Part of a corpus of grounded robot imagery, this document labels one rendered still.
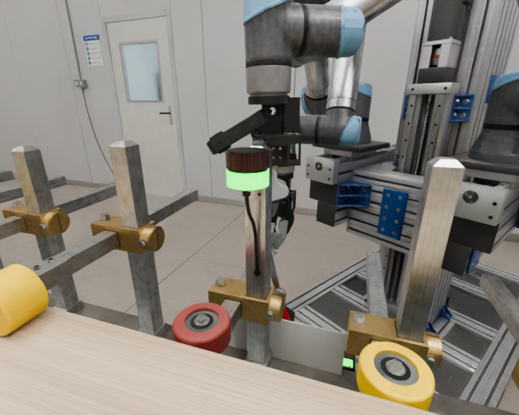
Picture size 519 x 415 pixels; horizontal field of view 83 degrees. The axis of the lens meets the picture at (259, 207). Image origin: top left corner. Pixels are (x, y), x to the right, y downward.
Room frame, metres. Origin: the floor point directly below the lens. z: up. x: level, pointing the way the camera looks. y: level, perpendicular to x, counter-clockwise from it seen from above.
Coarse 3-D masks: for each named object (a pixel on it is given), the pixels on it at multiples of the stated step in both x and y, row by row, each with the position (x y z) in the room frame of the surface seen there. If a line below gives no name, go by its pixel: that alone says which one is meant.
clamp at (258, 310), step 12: (216, 288) 0.45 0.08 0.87; (228, 288) 0.45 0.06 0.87; (240, 288) 0.45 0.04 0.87; (216, 300) 0.44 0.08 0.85; (240, 300) 0.43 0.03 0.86; (252, 300) 0.42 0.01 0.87; (264, 300) 0.42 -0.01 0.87; (276, 300) 0.42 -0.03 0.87; (252, 312) 0.42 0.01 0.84; (264, 312) 0.41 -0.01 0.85; (276, 312) 0.41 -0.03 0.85; (264, 324) 0.41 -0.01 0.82
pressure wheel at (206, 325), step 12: (180, 312) 0.34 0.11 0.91; (192, 312) 0.35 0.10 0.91; (204, 312) 0.35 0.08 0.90; (216, 312) 0.35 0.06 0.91; (180, 324) 0.32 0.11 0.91; (192, 324) 0.32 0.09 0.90; (204, 324) 0.32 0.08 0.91; (216, 324) 0.32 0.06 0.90; (228, 324) 0.32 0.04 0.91; (180, 336) 0.30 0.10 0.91; (192, 336) 0.30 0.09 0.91; (204, 336) 0.30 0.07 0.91; (216, 336) 0.30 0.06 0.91; (228, 336) 0.32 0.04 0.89; (204, 348) 0.29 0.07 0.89; (216, 348) 0.30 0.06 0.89
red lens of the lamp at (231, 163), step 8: (264, 152) 0.38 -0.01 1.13; (232, 160) 0.37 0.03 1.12; (240, 160) 0.37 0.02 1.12; (248, 160) 0.37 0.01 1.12; (256, 160) 0.37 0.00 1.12; (264, 160) 0.38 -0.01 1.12; (232, 168) 0.37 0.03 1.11; (240, 168) 0.37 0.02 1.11; (248, 168) 0.37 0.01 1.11; (256, 168) 0.37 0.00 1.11; (264, 168) 0.38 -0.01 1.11
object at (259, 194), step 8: (232, 152) 0.38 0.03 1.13; (240, 152) 0.37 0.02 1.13; (248, 152) 0.37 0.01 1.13; (256, 152) 0.38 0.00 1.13; (248, 192) 0.39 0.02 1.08; (256, 192) 0.42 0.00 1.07; (264, 192) 0.42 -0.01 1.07; (248, 200) 0.39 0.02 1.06; (264, 200) 0.42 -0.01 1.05; (248, 208) 0.39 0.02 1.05; (248, 216) 0.40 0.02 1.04; (256, 232) 0.42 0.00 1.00; (256, 240) 0.42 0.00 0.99; (256, 248) 0.42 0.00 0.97; (256, 256) 0.42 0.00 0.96; (256, 264) 0.42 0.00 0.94; (256, 272) 0.42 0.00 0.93
